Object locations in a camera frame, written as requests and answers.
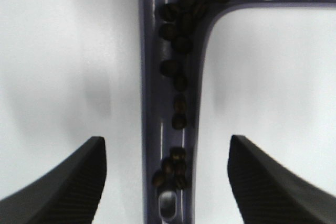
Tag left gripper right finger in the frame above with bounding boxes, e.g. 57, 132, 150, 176
227, 135, 335, 223

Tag pile of coffee beans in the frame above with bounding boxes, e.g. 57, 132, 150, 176
152, 0, 233, 190

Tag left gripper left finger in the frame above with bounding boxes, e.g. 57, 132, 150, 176
1, 136, 107, 223

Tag purple plastic dustpan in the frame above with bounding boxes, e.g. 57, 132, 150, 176
139, 0, 335, 223

